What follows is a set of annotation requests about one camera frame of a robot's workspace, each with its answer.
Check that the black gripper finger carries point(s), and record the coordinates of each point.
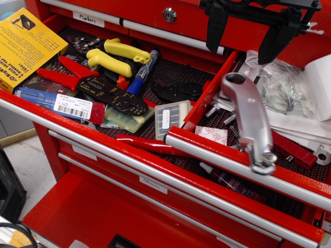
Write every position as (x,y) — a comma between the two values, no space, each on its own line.
(279,35)
(216,28)

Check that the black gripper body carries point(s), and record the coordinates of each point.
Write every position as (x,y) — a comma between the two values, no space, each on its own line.
(280,13)

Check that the silver box cutter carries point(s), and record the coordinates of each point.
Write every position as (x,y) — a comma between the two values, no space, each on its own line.
(254,131)

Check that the small open red drawer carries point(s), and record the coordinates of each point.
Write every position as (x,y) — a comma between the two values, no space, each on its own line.
(282,180)

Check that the markers drawer label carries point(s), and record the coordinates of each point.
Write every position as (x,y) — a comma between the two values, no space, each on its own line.
(88,19)

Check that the large open red drawer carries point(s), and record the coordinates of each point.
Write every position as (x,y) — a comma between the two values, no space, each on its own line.
(165,173)

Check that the adhesives drawer label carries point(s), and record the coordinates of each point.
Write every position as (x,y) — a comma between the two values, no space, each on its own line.
(153,185)

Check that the silver chest lock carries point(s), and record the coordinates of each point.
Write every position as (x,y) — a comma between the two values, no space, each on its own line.
(169,14)

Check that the clear plastic parts bag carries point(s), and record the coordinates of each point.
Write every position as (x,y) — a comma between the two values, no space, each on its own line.
(281,86)

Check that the white paper roll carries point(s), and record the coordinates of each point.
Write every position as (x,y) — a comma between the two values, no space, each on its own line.
(318,78)

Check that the silver flat device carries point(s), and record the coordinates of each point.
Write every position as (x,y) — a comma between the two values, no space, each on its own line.
(223,96)

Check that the black crimping tool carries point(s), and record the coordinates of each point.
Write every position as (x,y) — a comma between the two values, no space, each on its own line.
(169,90)

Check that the silver bolt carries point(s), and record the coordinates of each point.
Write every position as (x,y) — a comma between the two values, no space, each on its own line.
(214,109)
(230,119)

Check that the bunch of silver keys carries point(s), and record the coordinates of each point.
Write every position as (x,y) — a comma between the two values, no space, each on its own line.
(234,131)

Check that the white paper sheets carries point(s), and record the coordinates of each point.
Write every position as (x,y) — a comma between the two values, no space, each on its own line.
(309,133)

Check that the blue marker pen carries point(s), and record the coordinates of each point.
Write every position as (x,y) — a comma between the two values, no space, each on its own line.
(143,73)

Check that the clear drill bit case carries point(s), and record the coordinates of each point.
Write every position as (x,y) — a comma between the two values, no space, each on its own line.
(168,115)

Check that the white desiccant packet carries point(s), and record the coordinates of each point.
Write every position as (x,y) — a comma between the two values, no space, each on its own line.
(213,134)

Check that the red hex key holder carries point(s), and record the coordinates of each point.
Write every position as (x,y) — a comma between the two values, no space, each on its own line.
(287,147)

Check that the metal washer tab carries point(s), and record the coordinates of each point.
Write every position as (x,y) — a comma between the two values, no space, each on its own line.
(323,156)

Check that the green plastic bit case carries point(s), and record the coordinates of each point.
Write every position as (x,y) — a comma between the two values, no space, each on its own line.
(117,120)

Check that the threadlocker bottle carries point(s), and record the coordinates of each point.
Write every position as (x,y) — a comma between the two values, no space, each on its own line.
(227,180)

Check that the blue drill bit package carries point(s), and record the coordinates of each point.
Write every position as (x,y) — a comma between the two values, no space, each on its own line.
(64,105)

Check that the dark red drill bit package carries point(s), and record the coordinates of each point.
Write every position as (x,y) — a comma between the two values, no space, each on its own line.
(41,84)

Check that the black equipment case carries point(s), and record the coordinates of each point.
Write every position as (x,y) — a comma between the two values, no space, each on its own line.
(13,194)

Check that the yellow handled pliers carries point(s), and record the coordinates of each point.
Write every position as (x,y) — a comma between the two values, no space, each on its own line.
(109,53)

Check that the red tool handle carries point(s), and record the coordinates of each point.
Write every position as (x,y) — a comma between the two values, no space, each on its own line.
(150,145)

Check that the red handled wire stripper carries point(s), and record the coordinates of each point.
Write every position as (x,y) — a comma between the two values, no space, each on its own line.
(89,82)

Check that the yellow tap handle box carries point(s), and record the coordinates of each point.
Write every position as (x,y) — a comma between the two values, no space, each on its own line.
(26,45)

